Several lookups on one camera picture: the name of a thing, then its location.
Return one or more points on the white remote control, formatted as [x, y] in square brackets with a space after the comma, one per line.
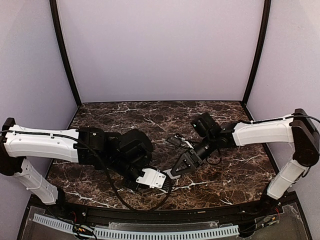
[168, 174]

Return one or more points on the black frame post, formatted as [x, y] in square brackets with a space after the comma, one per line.
[258, 51]
[63, 51]

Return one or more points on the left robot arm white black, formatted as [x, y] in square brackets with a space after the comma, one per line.
[128, 154]

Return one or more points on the right black frame post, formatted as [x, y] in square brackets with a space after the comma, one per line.
[258, 51]

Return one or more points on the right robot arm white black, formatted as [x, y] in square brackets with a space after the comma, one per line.
[296, 128]

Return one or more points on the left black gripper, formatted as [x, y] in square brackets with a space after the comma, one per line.
[133, 182]

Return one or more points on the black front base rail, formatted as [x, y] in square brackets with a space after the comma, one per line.
[224, 214]

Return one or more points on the white slotted cable duct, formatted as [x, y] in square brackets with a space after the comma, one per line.
[131, 231]

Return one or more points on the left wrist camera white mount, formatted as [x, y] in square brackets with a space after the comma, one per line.
[152, 178]

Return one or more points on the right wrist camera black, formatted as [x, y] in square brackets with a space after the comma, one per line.
[179, 142]

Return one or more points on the left black frame post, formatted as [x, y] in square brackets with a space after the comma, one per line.
[63, 51]

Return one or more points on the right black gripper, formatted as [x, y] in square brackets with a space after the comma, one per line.
[192, 158]

